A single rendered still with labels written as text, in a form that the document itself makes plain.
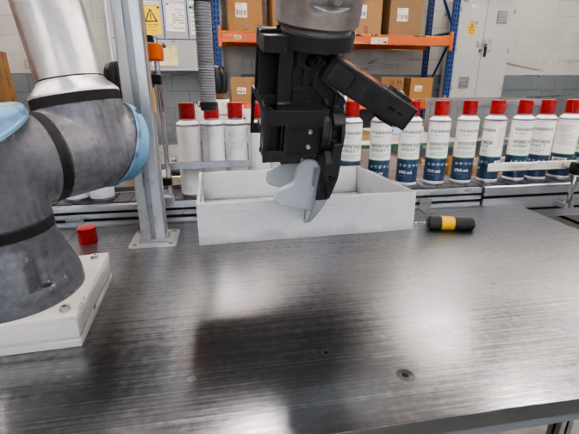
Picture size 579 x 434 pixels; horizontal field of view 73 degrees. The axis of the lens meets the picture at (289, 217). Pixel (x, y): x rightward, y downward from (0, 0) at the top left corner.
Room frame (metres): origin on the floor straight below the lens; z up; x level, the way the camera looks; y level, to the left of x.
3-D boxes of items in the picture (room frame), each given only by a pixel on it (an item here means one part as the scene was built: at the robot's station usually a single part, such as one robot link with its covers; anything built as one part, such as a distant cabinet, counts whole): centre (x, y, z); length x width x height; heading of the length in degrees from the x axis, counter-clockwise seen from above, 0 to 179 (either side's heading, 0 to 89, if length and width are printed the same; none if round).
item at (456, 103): (2.61, -1.24, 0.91); 0.60 x 0.40 x 0.22; 106
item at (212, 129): (0.89, 0.17, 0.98); 0.05 x 0.05 x 0.20
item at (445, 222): (0.79, -0.29, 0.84); 0.20 x 0.03 x 0.03; 85
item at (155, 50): (0.83, 0.27, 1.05); 0.10 x 0.04 x 0.33; 9
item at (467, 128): (1.00, -0.44, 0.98); 0.05 x 0.05 x 0.20
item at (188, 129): (0.88, 0.22, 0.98); 0.05 x 0.05 x 0.20
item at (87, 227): (0.71, 0.39, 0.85); 0.03 x 0.03 x 0.03
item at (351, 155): (0.95, -0.15, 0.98); 0.05 x 0.05 x 0.20
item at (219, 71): (1.49, 0.26, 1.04); 0.09 x 0.09 x 0.29
